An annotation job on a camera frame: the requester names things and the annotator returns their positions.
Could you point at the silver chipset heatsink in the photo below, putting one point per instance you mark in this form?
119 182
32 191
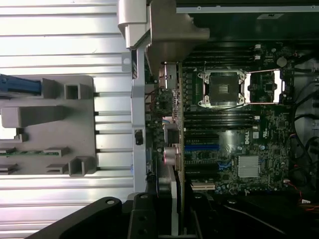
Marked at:
249 166

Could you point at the green motherboard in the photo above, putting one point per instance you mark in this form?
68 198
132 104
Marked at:
274 139

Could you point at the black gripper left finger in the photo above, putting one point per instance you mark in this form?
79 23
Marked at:
144 219

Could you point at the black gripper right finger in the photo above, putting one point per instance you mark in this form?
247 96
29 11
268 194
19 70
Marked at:
203 219

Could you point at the green RAM stick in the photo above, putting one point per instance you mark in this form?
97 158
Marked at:
25 153

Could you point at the CPU socket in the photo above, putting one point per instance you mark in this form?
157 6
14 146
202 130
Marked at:
224 89

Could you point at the grey parts rack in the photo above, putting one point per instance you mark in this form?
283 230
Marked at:
49 139

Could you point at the hard disk with blue carrier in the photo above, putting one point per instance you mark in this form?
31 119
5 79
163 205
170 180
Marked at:
20 85

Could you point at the open PC case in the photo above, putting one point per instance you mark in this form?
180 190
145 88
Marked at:
138 99

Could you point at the white expansion slot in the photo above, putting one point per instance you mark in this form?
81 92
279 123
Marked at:
203 186

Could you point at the round coin battery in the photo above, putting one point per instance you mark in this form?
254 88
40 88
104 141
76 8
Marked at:
282 61

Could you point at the blue expansion slot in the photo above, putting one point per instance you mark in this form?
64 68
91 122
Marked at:
202 146

